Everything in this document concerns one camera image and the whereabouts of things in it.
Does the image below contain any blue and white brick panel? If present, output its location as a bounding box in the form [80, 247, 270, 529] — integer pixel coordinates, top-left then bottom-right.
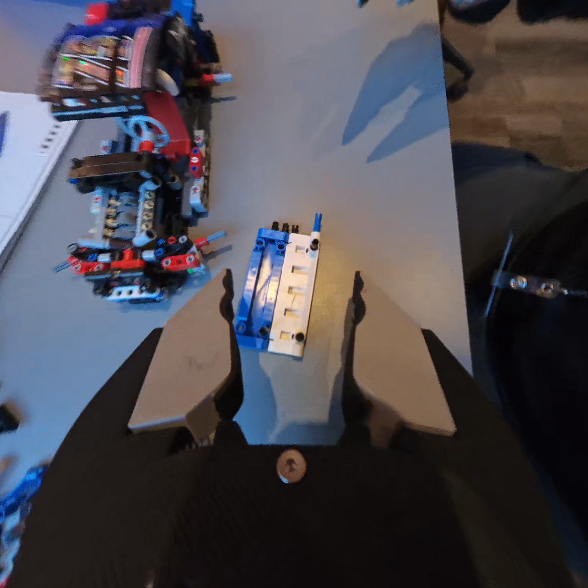
[233, 213, 323, 359]

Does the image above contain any grey desk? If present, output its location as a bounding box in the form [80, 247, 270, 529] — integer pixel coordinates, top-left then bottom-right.
[0, 0, 474, 465]

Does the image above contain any toy brick car chassis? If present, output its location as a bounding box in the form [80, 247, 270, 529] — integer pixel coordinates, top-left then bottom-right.
[39, 0, 237, 304]

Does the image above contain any building instruction booklet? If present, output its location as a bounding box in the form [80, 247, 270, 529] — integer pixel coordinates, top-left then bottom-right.
[0, 92, 79, 272]

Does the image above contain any person's dark clothing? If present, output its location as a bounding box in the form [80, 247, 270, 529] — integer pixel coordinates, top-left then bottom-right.
[452, 142, 588, 588]

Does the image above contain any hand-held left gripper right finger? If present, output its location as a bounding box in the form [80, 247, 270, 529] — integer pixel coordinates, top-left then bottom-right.
[341, 271, 457, 448]

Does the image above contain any pile of toy bricks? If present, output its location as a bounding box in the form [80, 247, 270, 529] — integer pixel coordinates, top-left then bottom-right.
[0, 464, 47, 588]

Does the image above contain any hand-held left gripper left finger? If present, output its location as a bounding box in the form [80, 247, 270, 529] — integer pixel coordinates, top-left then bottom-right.
[128, 269, 244, 445]

